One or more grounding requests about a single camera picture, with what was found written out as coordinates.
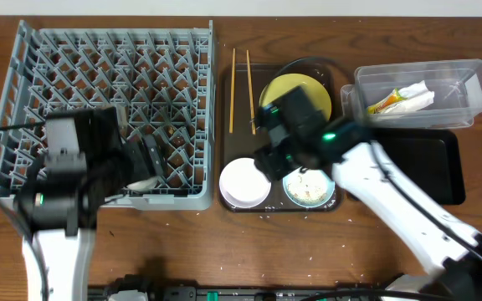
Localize rice and nut shells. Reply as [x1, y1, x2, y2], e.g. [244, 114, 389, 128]
[286, 172, 329, 206]

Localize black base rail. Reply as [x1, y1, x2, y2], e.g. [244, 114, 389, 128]
[88, 273, 392, 301]

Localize wooden chopstick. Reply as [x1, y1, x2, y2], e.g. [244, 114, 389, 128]
[228, 48, 236, 134]
[246, 50, 256, 135]

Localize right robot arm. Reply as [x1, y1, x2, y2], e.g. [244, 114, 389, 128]
[254, 86, 482, 300]

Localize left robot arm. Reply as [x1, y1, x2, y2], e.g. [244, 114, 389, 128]
[13, 106, 167, 300]

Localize grey plastic dishwasher rack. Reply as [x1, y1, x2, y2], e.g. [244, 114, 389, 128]
[0, 22, 217, 211]

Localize yellow round plate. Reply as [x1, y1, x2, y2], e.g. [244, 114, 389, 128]
[259, 74, 332, 120]

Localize white pink bowl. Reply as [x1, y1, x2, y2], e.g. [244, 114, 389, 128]
[219, 157, 272, 208]

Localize dark brown serving tray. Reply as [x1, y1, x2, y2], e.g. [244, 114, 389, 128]
[218, 62, 344, 213]

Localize white paper napkin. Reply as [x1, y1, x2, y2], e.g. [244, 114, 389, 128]
[380, 81, 435, 114]

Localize green orange snack wrapper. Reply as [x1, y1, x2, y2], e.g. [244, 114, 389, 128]
[367, 89, 407, 114]

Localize clear plastic waste bin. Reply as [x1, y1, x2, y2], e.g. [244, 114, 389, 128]
[341, 59, 482, 129]

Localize light blue bowl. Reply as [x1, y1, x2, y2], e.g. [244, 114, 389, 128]
[282, 169, 336, 208]

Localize black rectangular tray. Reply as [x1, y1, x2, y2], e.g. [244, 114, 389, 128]
[367, 128, 466, 205]

